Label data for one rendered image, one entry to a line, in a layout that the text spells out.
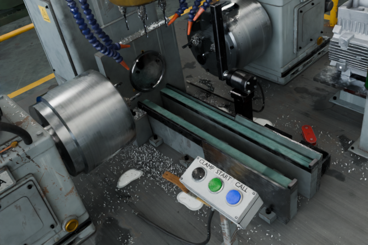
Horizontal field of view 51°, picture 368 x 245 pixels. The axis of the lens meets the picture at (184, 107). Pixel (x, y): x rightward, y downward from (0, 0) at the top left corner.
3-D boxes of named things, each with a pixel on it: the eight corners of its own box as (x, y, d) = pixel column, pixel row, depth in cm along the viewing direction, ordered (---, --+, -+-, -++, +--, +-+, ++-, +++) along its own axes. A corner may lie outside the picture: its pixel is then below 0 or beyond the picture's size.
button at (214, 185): (207, 190, 82) (205, 186, 81) (216, 178, 83) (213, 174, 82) (218, 197, 80) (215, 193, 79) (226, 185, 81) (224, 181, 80)
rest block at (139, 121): (128, 140, 139) (120, 114, 132) (143, 130, 142) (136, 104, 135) (138, 147, 135) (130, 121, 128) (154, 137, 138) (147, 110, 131)
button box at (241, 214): (187, 188, 89) (177, 179, 85) (205, 164, 91) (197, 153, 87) (244, 231, 78) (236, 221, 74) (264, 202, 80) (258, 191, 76)
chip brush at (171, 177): (159, 179, 121) (158, 178, 121) (169, 169, 124) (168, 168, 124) (211, 208, 109) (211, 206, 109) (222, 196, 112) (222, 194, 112)
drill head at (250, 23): (174, 76, 146) (162, 15, 132) (245, 33, 166) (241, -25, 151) (223, 99, 130) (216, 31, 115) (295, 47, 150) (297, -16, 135)
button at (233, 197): (225, 202, 79) (222, 198, 78) (234, 190, 80) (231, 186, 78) (236, 209, 77) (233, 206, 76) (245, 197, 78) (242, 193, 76)
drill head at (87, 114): (9, 179, 115) (-32, 113, 100) (110, 116, 132) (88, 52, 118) (46, 226, 99) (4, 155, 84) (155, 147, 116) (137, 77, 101)
